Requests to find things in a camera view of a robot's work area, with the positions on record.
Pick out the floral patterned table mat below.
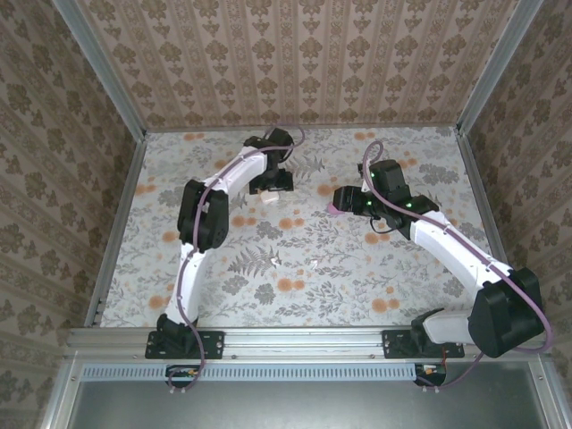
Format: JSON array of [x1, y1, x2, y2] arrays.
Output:
[[96, 127, 522, 327]]

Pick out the small wiring connector block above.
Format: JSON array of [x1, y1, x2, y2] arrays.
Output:
[[415, 364, 448, 385], [165, 364, 202, 379]]

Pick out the grey slotted cable duct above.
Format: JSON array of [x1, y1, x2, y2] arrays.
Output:
[[82, 361, 419, 383]]

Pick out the aluminium side rail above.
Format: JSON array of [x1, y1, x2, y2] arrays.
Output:
[[454, 131, 517, 273], [82, 133, 148, 327]]

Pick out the aluminium corner post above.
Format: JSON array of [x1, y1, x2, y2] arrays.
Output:
[[455, 0, 544, 135], [51, 0, 148, 140]]

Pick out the long aluminium mounting rail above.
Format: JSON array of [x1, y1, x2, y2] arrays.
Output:
[[66, 325, 549, 358]]

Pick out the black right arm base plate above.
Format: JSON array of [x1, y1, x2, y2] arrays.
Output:
[[383, 329, 466, 360]]

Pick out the grey metal panel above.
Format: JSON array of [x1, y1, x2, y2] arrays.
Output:
[[66, 361, 555, 429]]

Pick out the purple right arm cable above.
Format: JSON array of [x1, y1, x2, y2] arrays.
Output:
[[361, 140, 555, 394]]

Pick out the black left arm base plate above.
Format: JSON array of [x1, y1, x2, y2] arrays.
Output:
[[145, 329, 224, 360]]

